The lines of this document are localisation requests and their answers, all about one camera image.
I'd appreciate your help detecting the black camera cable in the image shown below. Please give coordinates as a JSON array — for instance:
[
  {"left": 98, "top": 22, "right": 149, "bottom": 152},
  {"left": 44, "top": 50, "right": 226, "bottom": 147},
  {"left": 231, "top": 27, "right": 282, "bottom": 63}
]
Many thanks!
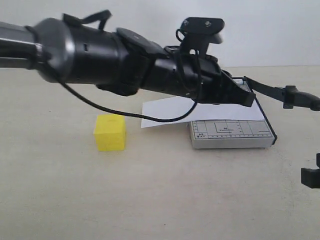
[{"left": 53, "top": 29, "right": 204, "bottom": 123}]

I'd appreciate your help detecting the yellow foam cube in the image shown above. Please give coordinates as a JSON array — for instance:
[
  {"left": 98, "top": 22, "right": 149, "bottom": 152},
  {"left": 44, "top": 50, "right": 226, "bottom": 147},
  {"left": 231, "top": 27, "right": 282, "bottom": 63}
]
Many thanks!
[{"left": 93, "top": 114, "right": 126, "bottom": 152}]

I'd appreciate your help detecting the grey paper cutter base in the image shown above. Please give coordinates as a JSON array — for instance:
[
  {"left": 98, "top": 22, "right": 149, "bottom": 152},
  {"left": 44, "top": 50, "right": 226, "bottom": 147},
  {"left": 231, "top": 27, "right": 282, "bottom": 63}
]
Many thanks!
[{"left": 187, "top": 78, "right": 278, "bottom": 151}]

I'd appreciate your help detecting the black cutter blade arm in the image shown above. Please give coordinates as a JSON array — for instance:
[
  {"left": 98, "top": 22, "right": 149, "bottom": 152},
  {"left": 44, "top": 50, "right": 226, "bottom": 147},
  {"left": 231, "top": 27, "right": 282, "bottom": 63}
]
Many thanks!
[{"left": 244, "top": 76, "right": 320, "bottom": 112}]

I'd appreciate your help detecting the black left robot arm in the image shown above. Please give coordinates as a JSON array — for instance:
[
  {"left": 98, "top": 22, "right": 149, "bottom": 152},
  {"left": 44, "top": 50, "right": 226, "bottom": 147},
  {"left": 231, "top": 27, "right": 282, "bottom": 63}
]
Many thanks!
[{"left": 0, "top": 18, "right": 255, "bottom": 107}]

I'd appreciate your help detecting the white paper sheet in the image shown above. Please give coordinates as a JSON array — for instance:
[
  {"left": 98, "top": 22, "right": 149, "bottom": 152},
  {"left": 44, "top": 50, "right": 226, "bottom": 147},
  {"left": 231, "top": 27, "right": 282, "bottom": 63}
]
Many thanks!
[{"left": 142, "top": 96, "right": 264, "bottom": 123}]

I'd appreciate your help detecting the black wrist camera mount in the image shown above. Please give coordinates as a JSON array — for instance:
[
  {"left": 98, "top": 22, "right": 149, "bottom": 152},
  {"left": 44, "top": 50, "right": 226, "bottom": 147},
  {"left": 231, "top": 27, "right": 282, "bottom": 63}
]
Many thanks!
[{"left": 176, "top": 17, "right": 225, "bottom": 59}]

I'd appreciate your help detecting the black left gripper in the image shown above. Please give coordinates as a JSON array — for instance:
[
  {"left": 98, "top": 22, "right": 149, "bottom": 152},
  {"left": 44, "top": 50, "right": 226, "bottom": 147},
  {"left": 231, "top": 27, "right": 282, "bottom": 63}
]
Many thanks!
[{"left": 141, "top": 45, "right": 255, "bottom": 107}]

